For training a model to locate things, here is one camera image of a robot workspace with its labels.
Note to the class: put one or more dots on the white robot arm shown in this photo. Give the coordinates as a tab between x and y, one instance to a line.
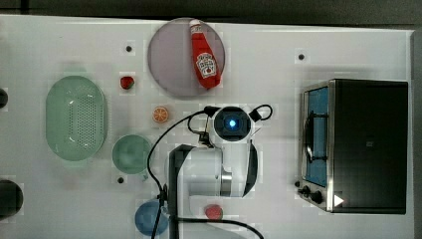
226	166

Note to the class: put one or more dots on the red plush ketchup bottle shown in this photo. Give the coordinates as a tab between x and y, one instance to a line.
203	59

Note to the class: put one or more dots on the orange slice toy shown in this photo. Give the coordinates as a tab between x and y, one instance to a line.
160	114

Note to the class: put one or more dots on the grey round plate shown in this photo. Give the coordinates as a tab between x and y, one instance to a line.
170	61

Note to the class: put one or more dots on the small red strawberry toy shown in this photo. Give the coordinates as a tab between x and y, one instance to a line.
127	82

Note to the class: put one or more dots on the red green apple toy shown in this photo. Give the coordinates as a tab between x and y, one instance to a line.
214	212

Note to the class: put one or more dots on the blue bowl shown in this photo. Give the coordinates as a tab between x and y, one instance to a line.
145	217

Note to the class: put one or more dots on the green oval colander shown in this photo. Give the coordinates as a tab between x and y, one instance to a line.
75	118

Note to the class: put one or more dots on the black toaster oven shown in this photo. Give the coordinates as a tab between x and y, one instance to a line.
354	146

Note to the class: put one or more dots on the black cylindrical cup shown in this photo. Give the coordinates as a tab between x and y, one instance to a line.
11	199

